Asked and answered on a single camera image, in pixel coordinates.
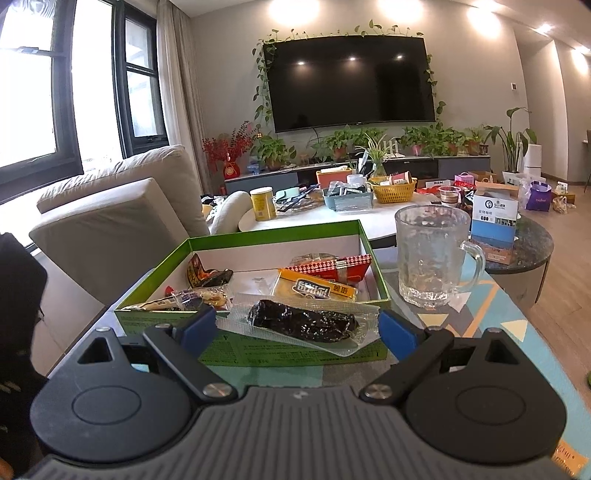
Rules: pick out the white oval coffee table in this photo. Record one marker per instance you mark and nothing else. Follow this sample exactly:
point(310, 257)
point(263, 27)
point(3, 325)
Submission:
point(304, 221)

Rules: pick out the orange box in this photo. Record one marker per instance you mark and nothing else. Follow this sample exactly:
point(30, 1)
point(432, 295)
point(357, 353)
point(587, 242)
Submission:
point(332, 177)

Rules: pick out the clear glass mug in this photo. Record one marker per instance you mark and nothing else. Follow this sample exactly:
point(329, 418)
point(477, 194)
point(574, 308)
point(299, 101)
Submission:
point(425, 258)

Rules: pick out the white air purifier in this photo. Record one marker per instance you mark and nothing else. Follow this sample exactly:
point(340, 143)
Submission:
point(533, 159)

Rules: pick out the patterned table mat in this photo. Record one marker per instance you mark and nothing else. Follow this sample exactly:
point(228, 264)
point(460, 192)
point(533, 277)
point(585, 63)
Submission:
point(508, 332)

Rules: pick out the beige patterned bag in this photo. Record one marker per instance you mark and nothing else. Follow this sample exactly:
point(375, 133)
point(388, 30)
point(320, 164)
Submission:
point(561, 205)

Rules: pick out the yellow wicker basket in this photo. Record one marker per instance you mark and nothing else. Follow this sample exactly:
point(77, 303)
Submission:
point(392, 194)

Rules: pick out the blue white carton box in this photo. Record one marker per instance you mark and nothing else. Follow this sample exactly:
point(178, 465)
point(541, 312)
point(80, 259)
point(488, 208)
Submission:
point(494, 221)

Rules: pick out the clear dark dried fruit packet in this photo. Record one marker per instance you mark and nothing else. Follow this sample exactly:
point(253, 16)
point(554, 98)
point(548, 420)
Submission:
point(300, 323)

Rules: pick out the blue-grey storage tray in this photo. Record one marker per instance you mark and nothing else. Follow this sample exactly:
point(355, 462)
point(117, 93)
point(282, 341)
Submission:
point(348, 201)

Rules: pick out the white curtain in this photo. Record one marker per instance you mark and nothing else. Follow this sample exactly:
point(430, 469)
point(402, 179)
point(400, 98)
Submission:
point(182, 92)

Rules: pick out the black framed window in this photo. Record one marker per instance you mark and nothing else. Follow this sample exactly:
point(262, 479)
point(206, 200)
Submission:
point(64, 92)

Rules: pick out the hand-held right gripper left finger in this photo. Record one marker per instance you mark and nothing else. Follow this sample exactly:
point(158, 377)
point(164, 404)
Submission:
point(198, 325)

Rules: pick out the red flower arrangement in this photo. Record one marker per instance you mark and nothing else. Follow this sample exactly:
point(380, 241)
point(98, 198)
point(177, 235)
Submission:
point(231, 170)

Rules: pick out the yellow can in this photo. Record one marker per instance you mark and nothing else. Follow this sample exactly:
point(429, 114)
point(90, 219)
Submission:
point(263, 205)

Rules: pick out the green trailing vine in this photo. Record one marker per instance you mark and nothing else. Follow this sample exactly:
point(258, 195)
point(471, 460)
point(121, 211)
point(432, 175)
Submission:
point(261, 106)

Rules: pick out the striped paper cup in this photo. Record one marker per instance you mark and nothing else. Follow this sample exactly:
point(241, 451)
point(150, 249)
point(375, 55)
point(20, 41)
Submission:
point(449, 196)

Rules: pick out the pink gift box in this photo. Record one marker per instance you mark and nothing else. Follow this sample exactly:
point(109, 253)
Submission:
point(464, 179)

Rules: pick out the purple gift bag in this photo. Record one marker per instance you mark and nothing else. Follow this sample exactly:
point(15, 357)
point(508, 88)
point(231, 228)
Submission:
point(539, 198)

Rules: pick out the wall-mounted black television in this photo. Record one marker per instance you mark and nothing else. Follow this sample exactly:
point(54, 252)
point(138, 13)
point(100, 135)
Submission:
point(351, 83)

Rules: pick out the beige sofa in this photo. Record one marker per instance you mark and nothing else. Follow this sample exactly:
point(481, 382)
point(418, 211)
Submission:
point(115, 221)

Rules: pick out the spider plant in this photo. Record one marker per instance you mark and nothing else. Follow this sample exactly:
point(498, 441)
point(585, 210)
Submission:
point(374, 152)

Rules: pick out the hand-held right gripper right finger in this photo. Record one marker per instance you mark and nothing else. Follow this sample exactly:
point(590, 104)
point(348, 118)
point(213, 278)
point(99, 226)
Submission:
point(397, 332)

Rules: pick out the white cushion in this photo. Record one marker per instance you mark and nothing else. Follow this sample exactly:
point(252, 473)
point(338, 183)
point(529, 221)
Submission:
point(231, 212)

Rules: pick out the potted green plant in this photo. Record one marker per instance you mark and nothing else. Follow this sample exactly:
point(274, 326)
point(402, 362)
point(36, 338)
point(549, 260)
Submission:
point(272, 152)
point(339, 143)
point(475, 138)
point(450, 138)

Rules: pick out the red checkered-edge snack packet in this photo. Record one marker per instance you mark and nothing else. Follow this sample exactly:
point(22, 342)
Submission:
point(323, 266)

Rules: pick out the black red yellow snack packet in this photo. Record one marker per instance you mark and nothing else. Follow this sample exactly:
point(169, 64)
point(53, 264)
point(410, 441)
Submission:
point(203, 274)

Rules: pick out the potted plant pink pot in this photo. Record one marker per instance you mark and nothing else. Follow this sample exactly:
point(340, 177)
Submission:
point(418, 138)

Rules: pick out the grey television cabinet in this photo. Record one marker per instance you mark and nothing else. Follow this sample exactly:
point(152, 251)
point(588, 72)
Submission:
point(461, 164)

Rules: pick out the round dark marble table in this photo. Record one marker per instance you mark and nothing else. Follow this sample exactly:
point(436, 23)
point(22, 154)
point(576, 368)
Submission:
point(535, 244)

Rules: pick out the green cardboard box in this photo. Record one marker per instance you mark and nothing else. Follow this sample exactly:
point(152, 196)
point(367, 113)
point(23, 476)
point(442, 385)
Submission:
point(277, 350)

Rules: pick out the tall leafy potted plant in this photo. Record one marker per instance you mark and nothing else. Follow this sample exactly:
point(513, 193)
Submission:
point(515, 147)

